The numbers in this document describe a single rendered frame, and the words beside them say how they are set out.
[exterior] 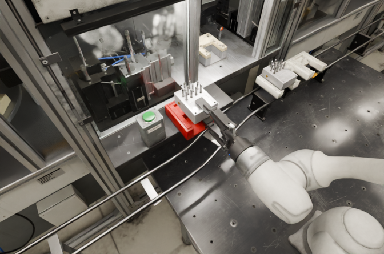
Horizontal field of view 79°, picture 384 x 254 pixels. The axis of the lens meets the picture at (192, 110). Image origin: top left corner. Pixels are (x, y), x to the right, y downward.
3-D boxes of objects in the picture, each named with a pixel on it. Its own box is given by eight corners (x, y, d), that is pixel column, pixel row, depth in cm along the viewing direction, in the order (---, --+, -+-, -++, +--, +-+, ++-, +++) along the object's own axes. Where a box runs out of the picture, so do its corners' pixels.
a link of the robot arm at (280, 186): (239, 187, 65) (264, 172, 74) (282, 238, 57) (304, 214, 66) (258, 163, 59) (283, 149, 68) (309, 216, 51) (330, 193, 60)
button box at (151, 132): (148, 148, 84) (142, 128, 75) (138, 133, 88) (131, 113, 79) (167, 137, 87) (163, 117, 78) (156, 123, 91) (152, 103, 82)
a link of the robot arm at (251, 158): (274, 153, 64) (259, 138, 67) (250, 171, 60) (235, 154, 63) (266, 168, 71) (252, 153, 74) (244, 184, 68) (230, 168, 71)
